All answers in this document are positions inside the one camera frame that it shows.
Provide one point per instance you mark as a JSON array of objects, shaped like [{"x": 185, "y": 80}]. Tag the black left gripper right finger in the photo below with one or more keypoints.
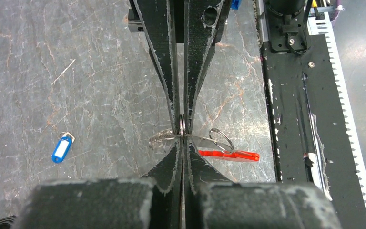
[{"x": 212, "y": 201}]

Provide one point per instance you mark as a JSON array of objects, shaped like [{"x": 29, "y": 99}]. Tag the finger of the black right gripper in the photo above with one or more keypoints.
[
  {"x": 157, "y": 18},
  {"x": 200, "y": 28}
]

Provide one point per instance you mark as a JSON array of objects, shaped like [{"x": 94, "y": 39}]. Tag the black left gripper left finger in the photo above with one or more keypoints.
[{"x": 149, "y": 202}]

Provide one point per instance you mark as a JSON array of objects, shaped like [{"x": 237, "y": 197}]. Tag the metal keyring tool red handle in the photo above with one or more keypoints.
[{"x": 217, "y": 145}]

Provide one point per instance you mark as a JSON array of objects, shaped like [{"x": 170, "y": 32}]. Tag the blue key tag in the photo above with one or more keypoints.
[{"x": 64, "y": 144}]

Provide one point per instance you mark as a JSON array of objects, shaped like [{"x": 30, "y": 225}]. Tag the blue green white brick stack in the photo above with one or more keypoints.
[{"x": 235, "y": 4}]

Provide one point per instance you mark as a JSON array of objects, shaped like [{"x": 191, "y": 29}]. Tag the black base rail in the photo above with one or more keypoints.
[{"x": 313, "y": 132}]

